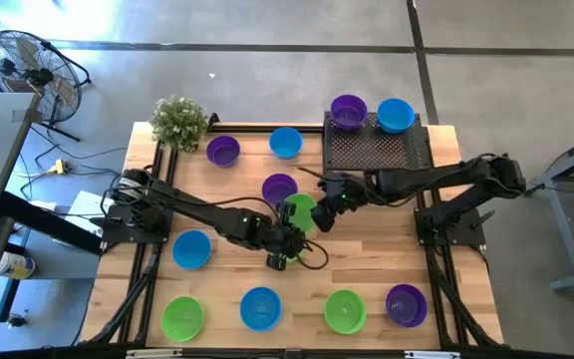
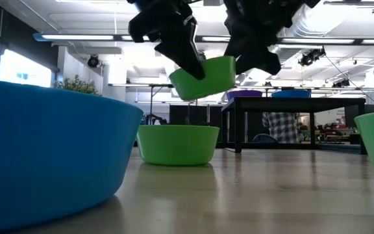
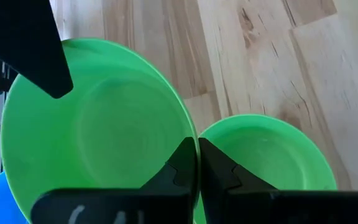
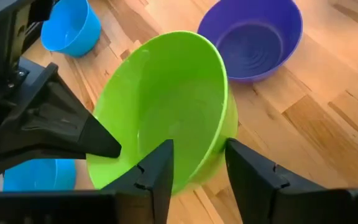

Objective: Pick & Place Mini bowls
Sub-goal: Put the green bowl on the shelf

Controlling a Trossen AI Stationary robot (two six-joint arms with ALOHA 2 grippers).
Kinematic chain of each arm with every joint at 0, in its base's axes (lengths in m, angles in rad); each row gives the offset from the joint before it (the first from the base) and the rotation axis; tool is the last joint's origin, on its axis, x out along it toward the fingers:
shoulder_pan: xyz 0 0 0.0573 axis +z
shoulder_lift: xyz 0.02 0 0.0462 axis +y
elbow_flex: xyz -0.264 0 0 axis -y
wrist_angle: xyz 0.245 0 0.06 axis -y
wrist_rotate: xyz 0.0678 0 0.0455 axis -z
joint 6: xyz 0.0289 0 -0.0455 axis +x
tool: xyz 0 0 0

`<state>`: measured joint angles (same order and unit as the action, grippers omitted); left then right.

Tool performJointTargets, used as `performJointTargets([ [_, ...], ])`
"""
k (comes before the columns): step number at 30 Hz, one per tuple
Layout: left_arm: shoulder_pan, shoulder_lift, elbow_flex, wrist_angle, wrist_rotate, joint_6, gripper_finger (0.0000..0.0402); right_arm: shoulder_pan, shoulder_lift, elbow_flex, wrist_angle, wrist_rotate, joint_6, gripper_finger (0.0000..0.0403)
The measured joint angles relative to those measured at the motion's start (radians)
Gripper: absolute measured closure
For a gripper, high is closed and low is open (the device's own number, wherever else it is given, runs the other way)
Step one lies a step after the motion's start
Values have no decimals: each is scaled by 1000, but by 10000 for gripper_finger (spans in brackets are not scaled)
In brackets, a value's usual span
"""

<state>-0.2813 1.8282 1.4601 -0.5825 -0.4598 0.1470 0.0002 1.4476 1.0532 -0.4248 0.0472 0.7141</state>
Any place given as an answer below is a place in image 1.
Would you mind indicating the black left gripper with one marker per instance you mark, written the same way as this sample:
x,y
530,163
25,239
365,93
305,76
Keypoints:
x,y
289,242

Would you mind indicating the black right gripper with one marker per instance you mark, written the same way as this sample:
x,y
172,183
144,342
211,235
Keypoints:
x,y
339,194

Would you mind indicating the purple plastic mini bowl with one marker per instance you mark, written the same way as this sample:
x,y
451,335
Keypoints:
x,y
406,305
223,151
349,111
277,188

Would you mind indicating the blue plastic mini bowl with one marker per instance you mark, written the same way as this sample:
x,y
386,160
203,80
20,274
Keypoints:
x,y
260,309
192,249
395,114
285,142

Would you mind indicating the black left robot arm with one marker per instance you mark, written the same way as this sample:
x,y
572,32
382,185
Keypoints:
x,y
202,209

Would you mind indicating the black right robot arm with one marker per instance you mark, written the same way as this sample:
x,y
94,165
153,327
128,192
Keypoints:
x,y
416,179

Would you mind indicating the black perforated metal rack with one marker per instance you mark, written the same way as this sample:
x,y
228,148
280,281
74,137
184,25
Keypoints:
x,y
367,149

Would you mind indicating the small artificial green plant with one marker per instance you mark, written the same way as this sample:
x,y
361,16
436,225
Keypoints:
x,y
180,122

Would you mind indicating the white label strip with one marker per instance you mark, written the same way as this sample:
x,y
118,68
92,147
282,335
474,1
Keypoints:
x,y
153,353
431,354

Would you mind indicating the white paper sheet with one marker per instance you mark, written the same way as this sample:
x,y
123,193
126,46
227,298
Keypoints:
x,y
83,209

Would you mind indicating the grey metal table stand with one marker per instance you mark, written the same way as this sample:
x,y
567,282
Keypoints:
x,y
571,249

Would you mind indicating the yellow power plug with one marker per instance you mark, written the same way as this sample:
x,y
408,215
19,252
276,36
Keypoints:
x,y
59,166

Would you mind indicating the black desk support bar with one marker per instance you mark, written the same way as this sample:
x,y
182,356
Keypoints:
x,y
43,219

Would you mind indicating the white and yellow can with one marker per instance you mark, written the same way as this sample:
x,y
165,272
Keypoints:
x,y
15,266

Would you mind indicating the small black round floor object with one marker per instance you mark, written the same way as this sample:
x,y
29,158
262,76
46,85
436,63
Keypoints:
x,y
16,320

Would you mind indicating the black floor fan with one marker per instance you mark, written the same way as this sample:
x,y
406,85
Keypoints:
x,y
33,75

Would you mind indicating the black aluminium table frame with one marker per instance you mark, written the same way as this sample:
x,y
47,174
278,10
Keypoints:
x,y
257,128

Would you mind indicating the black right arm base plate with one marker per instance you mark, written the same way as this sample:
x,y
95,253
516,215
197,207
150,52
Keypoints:
x,y
461,235

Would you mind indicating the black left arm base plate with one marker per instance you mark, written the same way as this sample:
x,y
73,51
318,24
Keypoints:
x,y
117,232

